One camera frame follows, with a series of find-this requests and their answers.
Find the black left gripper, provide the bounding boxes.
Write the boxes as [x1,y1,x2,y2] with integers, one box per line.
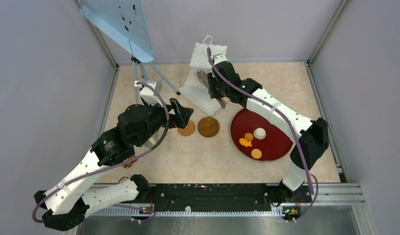
[135,97,194,147]

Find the metal serving tongs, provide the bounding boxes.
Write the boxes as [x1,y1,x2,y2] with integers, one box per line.
[195,70,226,109]

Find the orange chip cookie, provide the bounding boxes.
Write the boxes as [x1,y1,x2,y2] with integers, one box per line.
[244,133,254,141]

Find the orange fish-shaped cookie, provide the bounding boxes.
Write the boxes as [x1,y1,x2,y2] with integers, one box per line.
[239,138,252,147]

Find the white round mousse cake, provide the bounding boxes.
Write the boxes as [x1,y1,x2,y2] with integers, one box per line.
[253,127,267,140]

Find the round tan biscuit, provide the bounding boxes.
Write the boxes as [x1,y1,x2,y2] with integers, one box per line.
[251,149,262,159]

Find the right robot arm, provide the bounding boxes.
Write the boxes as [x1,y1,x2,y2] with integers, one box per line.
[206,60,329,203]

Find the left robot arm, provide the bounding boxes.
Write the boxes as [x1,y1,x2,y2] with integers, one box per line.
[34,98,194,231]

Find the light wooden coaster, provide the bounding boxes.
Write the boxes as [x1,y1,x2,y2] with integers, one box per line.
[177,120,196,137]

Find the white three-tier cake stand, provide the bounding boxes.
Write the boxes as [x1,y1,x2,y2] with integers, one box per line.
[178,35,227,116]

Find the dark wooden saucer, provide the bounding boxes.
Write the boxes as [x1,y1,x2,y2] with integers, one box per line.
[198,117,220,138]

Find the red snack packet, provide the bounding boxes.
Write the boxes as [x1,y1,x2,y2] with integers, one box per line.
[122,156,135,168]

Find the red round tray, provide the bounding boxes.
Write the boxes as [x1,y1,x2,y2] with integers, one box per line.
[230,109,292,161]

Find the light blue perforated board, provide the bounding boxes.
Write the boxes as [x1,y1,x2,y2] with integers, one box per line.
[78,0,154,63]

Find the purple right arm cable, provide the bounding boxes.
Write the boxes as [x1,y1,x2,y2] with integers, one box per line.
[206,47,319,224]

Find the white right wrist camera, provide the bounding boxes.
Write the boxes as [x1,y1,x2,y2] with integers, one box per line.
[212,54,228,66]

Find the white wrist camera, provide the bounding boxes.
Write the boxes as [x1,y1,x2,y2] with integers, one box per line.
[212,54,228,66]
[134,80,162,106]

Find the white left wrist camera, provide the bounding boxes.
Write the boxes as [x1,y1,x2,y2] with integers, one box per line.
[134,80,162,106]

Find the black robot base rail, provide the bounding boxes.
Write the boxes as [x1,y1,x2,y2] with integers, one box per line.
[132,183,312,212]

